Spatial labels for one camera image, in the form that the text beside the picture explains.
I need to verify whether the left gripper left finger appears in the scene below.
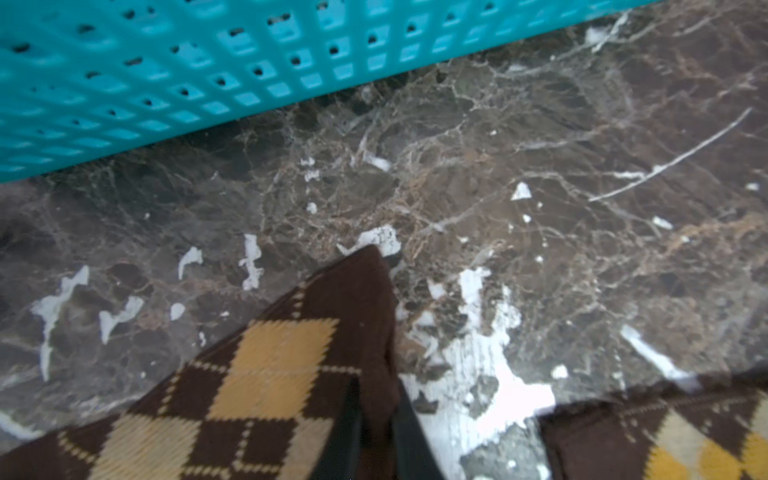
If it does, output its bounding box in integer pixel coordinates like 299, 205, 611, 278
310, 378, 363, 480

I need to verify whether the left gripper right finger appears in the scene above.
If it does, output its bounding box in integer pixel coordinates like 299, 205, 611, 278
391, 383, 445, 480

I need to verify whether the dark brown argyle sock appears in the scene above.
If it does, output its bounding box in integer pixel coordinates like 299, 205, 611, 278
1, 246, 400, 479
539, 375, 767, 479

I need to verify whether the teal plastic basket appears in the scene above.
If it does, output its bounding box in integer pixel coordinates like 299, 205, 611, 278
1, 0, 631, 182

